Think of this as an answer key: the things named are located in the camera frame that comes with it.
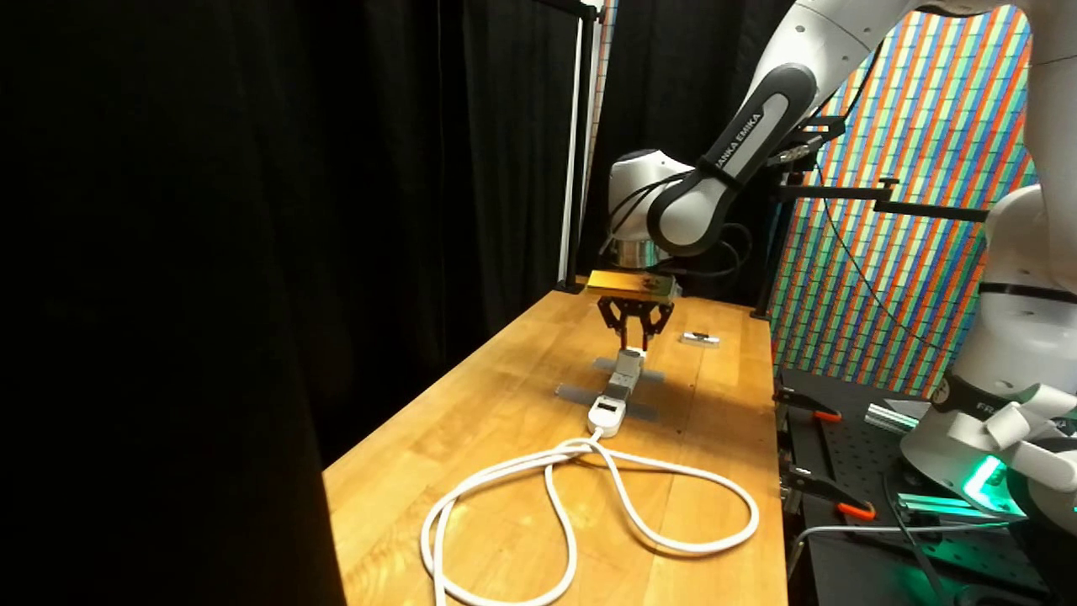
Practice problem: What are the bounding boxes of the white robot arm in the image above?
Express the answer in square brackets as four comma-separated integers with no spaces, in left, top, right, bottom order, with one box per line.
[605,0,1077,528]

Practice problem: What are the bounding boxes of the grey duct tape strip near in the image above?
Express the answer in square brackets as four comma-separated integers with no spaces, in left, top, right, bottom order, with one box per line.
[605,356,663,396]

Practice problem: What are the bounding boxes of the colourful patterned board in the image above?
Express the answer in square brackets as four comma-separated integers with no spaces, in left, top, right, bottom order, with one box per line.
[768,6,1035,395]

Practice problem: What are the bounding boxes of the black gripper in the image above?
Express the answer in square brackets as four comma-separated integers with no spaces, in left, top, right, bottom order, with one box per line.
[599,291,672,349]

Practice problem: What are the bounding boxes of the grey duct tape strip far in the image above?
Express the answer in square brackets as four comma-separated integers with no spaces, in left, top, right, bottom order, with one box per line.
[556,385,655,419]

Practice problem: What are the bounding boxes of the white power strip cable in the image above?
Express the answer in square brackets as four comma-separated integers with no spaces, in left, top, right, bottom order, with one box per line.
[417,424,762,606]

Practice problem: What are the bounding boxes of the black curtain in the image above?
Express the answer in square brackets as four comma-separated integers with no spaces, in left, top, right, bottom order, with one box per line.
[0,0,787,606]

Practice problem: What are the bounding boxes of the white power strip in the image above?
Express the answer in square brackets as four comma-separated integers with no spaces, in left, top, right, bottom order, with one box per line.
[586,346,646,437]

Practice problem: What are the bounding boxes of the orange handled clamp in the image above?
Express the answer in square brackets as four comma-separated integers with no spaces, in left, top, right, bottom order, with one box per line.
[784,464,879,522]
[774,386,842,424]

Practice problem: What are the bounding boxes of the grey duct tape strip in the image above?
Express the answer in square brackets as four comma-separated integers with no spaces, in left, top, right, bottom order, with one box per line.
[605,356,663,396]
[556,385,655,419]

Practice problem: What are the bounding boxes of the white vertical pole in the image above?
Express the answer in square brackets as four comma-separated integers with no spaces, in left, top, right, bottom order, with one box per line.
[556,0,592,287]

